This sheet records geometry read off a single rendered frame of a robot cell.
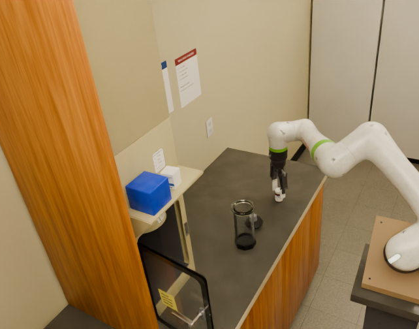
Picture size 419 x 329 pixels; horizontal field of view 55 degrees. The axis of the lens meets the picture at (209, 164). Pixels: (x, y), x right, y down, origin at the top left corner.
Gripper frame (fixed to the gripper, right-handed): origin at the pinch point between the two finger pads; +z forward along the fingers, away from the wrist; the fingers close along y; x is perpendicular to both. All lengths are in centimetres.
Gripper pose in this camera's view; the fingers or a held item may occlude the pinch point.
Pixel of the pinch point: (278, 190)
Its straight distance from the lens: 220.1
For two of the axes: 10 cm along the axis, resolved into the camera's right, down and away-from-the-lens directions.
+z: 1.0, 8.4, 5.3
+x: 9.3, -2.7, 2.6
